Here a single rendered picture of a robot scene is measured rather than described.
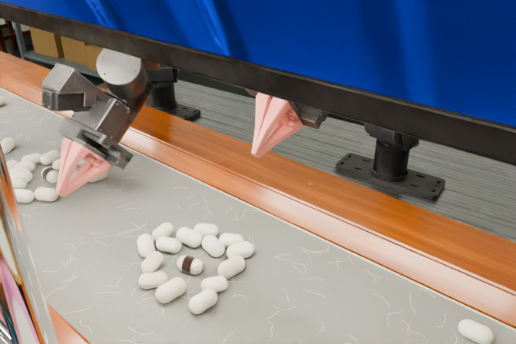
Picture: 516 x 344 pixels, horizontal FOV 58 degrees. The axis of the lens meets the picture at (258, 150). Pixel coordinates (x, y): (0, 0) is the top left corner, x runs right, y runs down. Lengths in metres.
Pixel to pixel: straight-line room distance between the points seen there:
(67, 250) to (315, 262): 0.32
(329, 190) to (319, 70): 0.47
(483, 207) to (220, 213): 0.47
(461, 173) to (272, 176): 0.43
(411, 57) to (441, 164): 0.80
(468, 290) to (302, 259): 0.19
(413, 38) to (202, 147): 0.62
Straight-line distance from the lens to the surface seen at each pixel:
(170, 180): 0.77
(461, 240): 0.64
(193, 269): 0.57
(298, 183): 0.70
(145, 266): 0.58
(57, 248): 0.67
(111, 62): 0.63
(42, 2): 0.43
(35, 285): 0.30
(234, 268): 0.57
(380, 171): 0.90
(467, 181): 0.97
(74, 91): 0.65
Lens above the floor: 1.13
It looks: 28 degrees down
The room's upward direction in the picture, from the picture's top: straight up
